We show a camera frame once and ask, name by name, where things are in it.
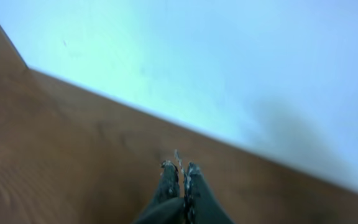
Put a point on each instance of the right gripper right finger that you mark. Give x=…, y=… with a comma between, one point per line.
x=201, y=206

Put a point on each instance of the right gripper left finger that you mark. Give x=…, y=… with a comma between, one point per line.
x=166, y=206

